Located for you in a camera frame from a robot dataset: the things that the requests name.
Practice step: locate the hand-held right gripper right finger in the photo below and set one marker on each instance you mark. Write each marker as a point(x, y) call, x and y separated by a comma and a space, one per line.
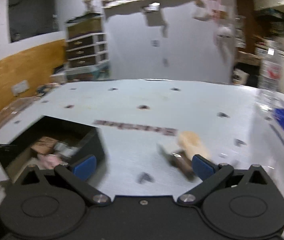
point(203, 168)

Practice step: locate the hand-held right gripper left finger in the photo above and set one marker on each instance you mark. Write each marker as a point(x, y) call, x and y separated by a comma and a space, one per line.
point(84, 167)

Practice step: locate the brown cylinder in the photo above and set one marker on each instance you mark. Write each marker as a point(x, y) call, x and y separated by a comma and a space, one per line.
point(182, 165)

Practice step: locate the black storage box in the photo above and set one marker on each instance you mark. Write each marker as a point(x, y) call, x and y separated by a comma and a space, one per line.
point(92, 145)

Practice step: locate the rounded light wooden piece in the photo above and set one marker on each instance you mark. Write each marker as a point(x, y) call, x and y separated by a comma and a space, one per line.
point(192, 141)

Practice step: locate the carved wooden block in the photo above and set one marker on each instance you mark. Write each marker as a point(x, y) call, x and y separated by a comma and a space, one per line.
point(43, 143)

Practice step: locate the clear plastic bin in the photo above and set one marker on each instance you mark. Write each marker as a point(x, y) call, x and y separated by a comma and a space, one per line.
point(12, 112)

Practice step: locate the plush toy pile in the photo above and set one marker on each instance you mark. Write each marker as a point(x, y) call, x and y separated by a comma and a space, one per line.
point(47, 88)

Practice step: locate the white appliance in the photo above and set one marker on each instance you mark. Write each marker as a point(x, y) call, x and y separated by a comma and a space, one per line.
point(58, 76)

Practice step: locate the clear water bottle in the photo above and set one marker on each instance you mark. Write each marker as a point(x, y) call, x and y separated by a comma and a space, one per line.
point(270, 72)

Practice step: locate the white drawer unit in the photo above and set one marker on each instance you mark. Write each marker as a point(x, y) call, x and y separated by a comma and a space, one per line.
point(84, 47)

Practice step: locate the white plush sheep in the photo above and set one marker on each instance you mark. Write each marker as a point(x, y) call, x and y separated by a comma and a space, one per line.
point(223, 31)

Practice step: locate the glass fish tank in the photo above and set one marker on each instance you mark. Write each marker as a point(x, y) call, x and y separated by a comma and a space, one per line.
point(84, 27)

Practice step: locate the dark window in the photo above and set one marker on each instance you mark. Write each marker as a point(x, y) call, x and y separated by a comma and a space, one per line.
point(32, 10)

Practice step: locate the white hanging bag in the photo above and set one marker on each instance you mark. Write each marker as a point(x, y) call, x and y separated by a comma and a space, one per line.
point(202, 12)

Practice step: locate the dried flower vase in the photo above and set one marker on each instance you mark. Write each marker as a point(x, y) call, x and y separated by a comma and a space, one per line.
point(89, 2)

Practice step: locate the white wall socket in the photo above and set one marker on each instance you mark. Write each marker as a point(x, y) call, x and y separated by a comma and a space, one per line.
point(25, 86)
point(16, 90)

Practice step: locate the grey wall plate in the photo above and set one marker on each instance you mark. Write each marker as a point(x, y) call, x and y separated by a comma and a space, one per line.
point(155, 43)

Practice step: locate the small wall shelf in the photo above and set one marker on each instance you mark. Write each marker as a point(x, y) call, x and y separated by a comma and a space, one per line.
point(153, 6)

